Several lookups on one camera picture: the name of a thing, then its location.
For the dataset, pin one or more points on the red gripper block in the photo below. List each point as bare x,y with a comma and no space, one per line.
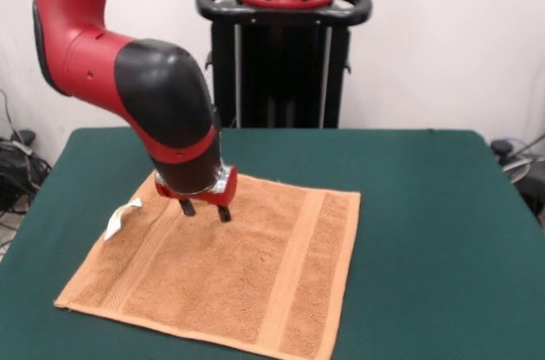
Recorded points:
221,192

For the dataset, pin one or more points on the tan terry towel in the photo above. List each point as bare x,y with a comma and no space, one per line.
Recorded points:
234,270

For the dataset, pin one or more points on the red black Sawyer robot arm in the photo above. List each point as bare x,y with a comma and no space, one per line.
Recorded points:
127,79

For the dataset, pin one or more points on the dark green table cloth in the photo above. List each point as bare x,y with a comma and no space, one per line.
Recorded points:
426,270

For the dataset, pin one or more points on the black floor equipment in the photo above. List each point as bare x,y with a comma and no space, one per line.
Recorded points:
534,194

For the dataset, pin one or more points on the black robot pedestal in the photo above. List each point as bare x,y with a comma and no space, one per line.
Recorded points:
289,58

